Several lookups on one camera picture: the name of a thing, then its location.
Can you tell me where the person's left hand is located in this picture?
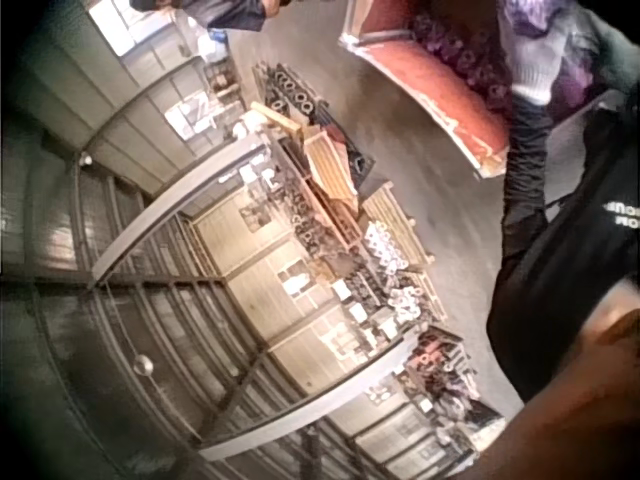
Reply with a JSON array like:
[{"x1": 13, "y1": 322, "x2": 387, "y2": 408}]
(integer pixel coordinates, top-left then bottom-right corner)
[{"x1": 497, "y1": 0, "x2": 565, "y2": 107}]

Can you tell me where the person's right hand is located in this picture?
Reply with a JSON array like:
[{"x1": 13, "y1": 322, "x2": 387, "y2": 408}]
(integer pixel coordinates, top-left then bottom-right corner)
[{"x1": 552, "y1": 49, "x2": 599, "y2": 119}]

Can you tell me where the pile of dark cylindrical parts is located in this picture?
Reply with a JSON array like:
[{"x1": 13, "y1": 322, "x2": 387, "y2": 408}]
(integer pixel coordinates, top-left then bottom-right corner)
[{"x1": 409, "y1": 12, "x2": 514, "y2": 117}]

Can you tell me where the red plastic crate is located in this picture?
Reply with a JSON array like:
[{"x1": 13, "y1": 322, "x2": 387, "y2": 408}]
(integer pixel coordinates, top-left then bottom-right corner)
[{"x1": 338, "y1": 0, "x2": 512, "y2": 180}]

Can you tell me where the black tray of metal rings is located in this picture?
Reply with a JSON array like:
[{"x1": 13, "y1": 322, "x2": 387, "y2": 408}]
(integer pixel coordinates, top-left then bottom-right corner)
[{"x1": 258, "y1": 62, "x2": 329, "y2": 127}]

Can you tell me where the wooden slatted crate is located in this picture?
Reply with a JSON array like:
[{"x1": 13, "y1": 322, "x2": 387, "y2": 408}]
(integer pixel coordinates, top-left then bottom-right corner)
[
  {"x1": 361, "y1": 181, "x2": 435, "y2": 272},
  {"x1": 301, "y1": 124, "x2": 362, "y2": 212}
]

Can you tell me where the storage rack with metal parts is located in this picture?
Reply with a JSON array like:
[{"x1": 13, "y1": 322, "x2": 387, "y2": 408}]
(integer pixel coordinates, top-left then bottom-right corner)
[{"x1": 212, "y1": 59, "x2": 507, "y2": 466}]

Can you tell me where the grey steel beam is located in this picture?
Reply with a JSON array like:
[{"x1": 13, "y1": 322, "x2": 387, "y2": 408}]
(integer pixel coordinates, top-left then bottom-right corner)
[
  {"x1": 198, "y1": 327, "x2": 422, "y2": 462},
  {"x1": 89, "y1": 133, "x2": 274, "y2": 287}
]

